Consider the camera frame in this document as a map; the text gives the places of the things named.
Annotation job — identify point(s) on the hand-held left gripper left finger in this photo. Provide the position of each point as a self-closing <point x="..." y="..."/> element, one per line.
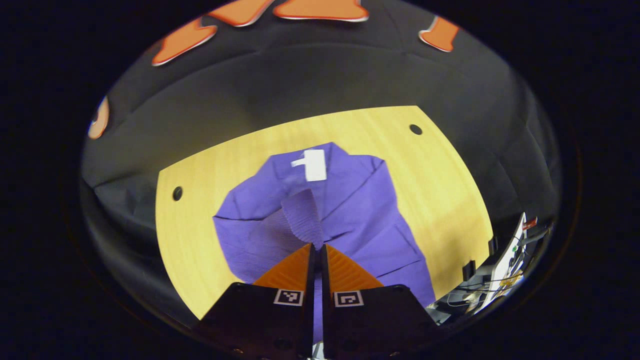
<point x="309" y="300"/>

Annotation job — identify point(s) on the purple knit cardigan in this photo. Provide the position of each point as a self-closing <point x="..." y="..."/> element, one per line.
<point x="350" y="215"/>

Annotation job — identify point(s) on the black table clamp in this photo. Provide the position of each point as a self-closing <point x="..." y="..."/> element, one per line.
<point x="493" y="245"/>
<point x="468" y="270"/>

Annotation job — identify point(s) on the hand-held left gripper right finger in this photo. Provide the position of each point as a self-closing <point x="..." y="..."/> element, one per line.
<point x="326" y="300"/>

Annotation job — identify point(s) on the white monitor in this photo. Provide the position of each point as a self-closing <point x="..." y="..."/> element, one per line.
<point x="509" y="260"/>

